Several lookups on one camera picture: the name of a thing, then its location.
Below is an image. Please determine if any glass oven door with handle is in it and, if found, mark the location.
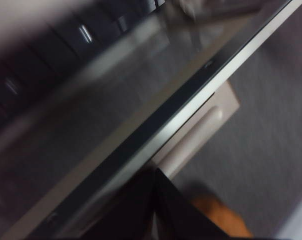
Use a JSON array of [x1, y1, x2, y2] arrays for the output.
[[0, 0, 301, 240]]

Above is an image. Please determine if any cream Toshiba toaster oven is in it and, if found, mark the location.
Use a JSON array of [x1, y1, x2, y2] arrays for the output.
[[0, 0, 166, 121]]

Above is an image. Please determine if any orange corn cob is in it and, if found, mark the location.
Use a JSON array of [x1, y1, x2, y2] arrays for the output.
[[192, 194, 254, 240]]

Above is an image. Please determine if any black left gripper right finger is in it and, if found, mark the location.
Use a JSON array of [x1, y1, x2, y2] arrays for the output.
[[153, 167, 232, 240]]

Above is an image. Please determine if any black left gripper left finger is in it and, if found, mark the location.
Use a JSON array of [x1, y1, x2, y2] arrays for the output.
[[90, 167, 156, 240]]

